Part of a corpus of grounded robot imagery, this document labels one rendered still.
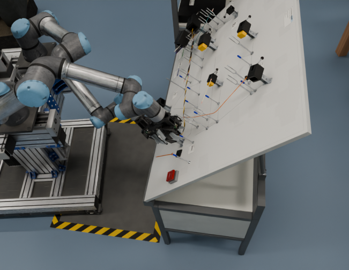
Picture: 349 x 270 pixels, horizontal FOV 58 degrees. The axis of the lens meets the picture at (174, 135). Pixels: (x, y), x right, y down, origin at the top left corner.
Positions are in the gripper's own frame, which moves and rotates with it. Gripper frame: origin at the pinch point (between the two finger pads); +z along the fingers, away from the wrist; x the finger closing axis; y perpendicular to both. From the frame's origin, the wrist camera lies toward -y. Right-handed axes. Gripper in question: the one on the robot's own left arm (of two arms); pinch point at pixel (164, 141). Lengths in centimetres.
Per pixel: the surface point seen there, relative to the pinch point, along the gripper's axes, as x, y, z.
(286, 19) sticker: 82, 13, -12
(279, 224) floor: 7, -45, 124
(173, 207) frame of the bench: -19.8, 9.3, 30.6
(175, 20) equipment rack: 43, -73, -42
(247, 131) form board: 41, 43, 6
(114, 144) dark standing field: -74, -116, 5
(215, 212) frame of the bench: -2.7, 13.3, 46.6
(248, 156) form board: 36, 53, 10
